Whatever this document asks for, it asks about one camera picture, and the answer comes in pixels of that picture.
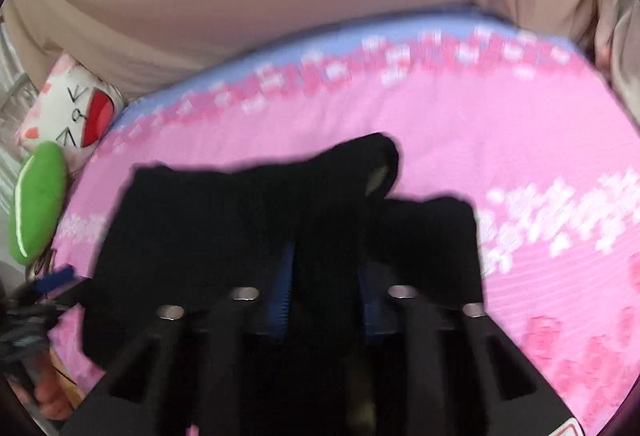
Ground pale floral blanket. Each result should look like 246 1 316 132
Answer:
585 0 640 137

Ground black pants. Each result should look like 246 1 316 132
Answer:
82 132 487 367

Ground green plush toy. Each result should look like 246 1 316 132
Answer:
9 141 68 266

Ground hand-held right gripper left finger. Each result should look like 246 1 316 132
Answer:
65 242 297 436

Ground white cartoon face pillow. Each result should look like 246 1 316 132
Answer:
17 54 126 178

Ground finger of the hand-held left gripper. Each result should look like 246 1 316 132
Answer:
44 287 87 317
34 265 77 297

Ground person's left hand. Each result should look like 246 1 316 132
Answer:
31 358 76 419

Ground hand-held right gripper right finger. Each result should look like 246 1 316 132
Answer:
357 261 586 436

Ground pink rose bed sheet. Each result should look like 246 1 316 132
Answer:
50 6 640 436

